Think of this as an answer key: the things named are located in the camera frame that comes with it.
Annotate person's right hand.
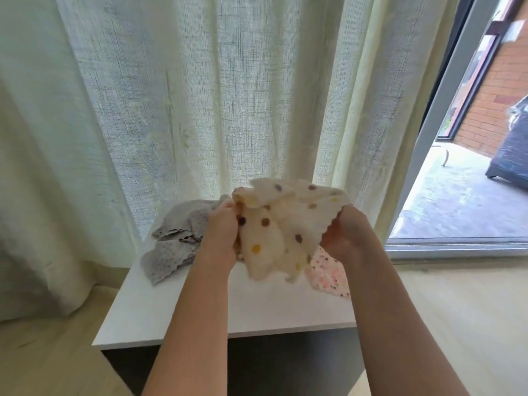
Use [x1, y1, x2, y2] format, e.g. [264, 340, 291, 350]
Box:
[319, 204, 386, 267]

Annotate person's left hand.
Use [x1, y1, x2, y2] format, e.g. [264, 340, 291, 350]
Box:
[198, 200, 245, 276]

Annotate pile of grey cloths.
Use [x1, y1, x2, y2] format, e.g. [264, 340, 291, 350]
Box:
[139, 230, 204, 286]
[152, 195, 234, 246]

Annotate pink floral cloths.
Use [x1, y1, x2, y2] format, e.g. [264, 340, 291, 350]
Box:
[305, 247, 351, 299]

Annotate cream polka dot cloths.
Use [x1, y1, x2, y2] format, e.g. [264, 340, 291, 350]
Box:
[231, 177, 350, 284]

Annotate person's right forearm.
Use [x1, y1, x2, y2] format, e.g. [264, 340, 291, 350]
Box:
[334, 243, 471, 396]

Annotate person's left forearm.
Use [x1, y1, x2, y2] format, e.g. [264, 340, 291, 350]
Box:
[142, 255, 242, 396]

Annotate white table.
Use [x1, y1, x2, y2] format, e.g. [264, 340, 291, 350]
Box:
[91, 206, 369, 396]

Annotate white linen curtain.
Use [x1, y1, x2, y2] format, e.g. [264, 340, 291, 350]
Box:
[0, 0, 460, 322]

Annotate dark blue tarpaulin cover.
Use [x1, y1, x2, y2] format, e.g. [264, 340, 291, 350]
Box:
[486, 95, 528, 191]

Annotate white sliding door frame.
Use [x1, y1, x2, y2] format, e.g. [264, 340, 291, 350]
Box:
[386, 0, 528, 261]

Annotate dark balcony window frame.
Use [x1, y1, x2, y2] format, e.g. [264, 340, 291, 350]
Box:
[436, 0, 519, 144]

